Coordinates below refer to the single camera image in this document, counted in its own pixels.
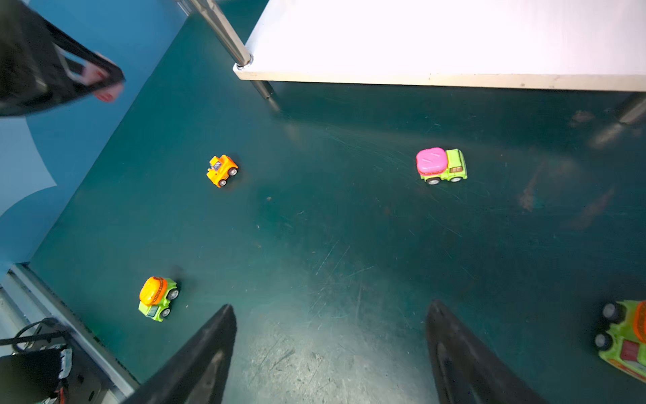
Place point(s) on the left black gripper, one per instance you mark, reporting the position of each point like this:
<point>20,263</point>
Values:
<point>37,58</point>

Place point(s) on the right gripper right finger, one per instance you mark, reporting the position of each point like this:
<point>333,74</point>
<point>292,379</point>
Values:
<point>464,369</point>

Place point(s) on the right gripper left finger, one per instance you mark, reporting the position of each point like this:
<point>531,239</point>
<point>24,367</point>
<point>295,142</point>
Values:
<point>198,372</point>

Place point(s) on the pink green toy car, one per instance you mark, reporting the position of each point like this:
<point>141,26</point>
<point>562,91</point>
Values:
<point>435,165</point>

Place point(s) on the pink pig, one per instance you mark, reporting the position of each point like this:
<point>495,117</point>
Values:
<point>108,78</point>

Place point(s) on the white two-tier shelf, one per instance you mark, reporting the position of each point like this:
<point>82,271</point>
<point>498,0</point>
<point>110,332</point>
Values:
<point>529,45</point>

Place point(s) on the orange green toy truck left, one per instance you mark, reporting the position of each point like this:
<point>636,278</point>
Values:
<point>156,296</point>

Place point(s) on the orange green toy truck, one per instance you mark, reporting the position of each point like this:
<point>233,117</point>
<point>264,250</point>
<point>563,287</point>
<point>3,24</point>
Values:
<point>156,296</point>
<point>622,343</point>

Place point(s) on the orange green toy truck right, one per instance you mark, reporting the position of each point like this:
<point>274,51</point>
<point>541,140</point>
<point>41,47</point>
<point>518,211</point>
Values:
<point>622,343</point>

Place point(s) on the orange toy car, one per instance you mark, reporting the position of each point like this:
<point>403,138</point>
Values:
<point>221,169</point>

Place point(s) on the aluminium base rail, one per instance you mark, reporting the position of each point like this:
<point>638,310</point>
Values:
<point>47,354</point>

